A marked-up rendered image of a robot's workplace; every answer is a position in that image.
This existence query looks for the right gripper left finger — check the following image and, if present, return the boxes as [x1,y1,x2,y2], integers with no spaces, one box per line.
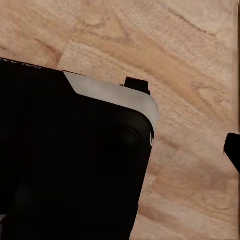
[0,133,26,193]

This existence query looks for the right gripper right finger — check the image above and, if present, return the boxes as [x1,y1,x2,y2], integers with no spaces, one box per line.
[224,133,240,173]

